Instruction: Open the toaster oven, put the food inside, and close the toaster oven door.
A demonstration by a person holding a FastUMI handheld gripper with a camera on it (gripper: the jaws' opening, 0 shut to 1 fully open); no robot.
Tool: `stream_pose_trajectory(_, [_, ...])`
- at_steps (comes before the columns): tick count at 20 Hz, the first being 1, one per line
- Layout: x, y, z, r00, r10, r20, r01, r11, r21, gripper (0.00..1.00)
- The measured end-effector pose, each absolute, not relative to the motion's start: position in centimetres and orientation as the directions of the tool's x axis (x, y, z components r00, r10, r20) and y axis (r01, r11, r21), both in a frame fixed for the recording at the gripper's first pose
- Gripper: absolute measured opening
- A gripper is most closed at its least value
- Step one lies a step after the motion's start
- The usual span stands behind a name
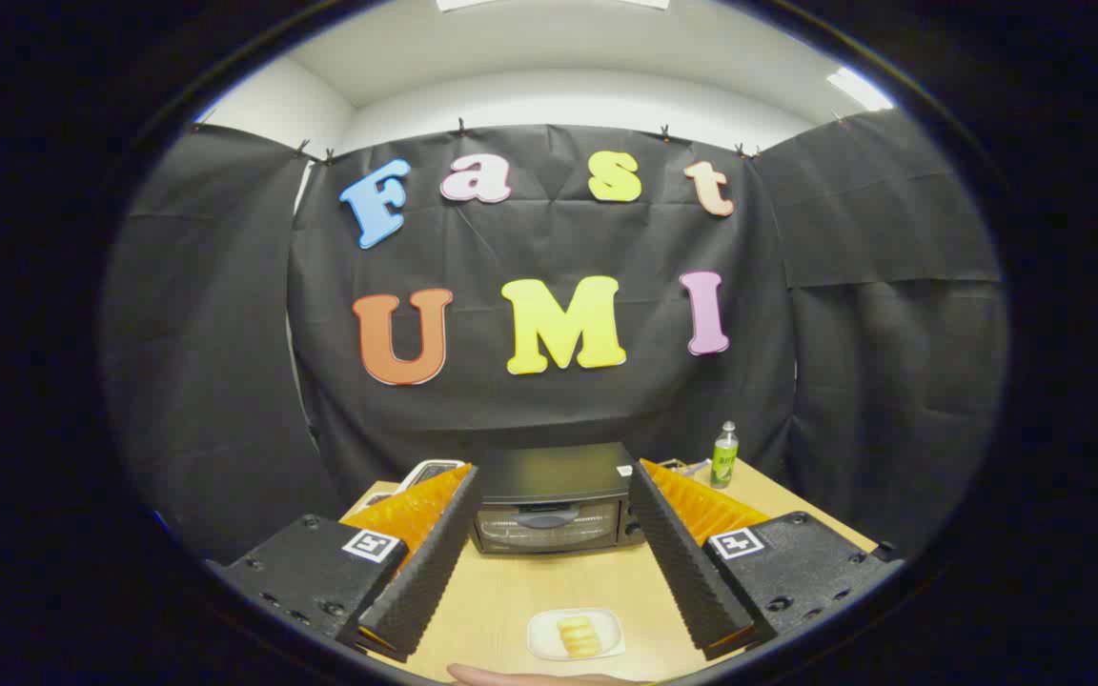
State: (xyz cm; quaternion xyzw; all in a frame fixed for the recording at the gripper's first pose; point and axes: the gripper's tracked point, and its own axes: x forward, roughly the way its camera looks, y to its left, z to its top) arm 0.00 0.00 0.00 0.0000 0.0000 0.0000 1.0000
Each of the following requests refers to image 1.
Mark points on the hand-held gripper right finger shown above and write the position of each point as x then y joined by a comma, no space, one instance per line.
678,557

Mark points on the yellow bread roll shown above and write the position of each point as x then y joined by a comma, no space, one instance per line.
578,636

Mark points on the ceiling light panel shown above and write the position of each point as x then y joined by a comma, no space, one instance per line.
859,89

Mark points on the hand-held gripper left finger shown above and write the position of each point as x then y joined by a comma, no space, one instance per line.
430,562

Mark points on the green label bottle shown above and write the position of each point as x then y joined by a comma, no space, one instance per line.
724,462

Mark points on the white pop-up toaster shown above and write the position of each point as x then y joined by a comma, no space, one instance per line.
427,474

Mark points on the white plate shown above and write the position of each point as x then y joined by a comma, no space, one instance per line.
541,638

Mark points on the black toaster oven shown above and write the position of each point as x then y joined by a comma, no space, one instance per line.
549,472

